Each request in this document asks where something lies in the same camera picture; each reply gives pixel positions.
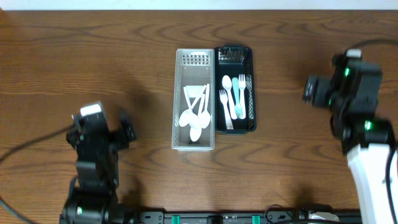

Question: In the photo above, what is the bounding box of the clear white plastic basket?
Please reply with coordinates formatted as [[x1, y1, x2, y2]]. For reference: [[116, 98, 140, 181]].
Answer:
[[172, 49, 215, 152]]

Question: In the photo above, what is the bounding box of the white plastic fork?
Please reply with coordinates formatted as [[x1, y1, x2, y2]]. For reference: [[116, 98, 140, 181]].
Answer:
[[238, 74, 246, 119], [220, 90, 233, 130], [232, 77, 243, 119]]

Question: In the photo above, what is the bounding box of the white plastic spoon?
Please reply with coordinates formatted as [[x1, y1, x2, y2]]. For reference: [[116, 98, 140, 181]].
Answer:
[[222, 75, 238, 119], [199, 83, 211, 129], [183, 87, 200, 129], [179, 85, 206, 127], [190, 94, 205, 142]]

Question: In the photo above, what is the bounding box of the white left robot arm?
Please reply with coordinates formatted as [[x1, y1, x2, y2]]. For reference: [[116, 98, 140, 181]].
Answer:
[[59, 101, 138, 224]]

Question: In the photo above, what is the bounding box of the black aluminium rail with clips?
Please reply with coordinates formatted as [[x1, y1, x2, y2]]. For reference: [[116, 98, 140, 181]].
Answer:
[[138, 204, 362, 224]]

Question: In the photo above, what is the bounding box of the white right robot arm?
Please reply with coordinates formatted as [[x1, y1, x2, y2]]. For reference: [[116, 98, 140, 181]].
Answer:
[[302, 49, 397, 223]]

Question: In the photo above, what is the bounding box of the dark green plastic basket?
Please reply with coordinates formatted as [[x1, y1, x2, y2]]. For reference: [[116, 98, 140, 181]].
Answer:
[[215, 45, 257, 134]]

